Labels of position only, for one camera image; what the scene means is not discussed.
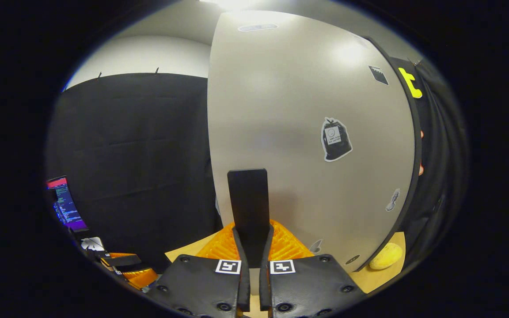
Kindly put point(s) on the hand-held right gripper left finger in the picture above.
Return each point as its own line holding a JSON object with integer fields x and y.
{"x": 243, "y": 282}

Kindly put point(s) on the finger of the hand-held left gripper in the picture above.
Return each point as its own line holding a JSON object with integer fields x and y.
{"x": 124, "y": 259}
{"x": 142, "y": 277}

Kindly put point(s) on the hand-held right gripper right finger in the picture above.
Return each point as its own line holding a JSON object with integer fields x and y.
{"x": 265, "y": 282}

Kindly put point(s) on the white cabinet door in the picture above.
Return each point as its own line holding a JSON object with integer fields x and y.
{"x": 290, "y": 110}

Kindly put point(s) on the computer monitor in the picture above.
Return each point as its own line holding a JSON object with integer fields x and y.
{"x": 66, "y": 205}

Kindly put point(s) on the black backdrop cloth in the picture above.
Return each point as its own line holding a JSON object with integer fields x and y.
{"x": 126, "y": 154}

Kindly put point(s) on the yellow round fruit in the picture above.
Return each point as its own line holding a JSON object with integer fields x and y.
{"x": 387, "y": 256}

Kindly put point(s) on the ceiling light panel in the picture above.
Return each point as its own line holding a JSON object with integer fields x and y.
{"x": 230, "y": 3}

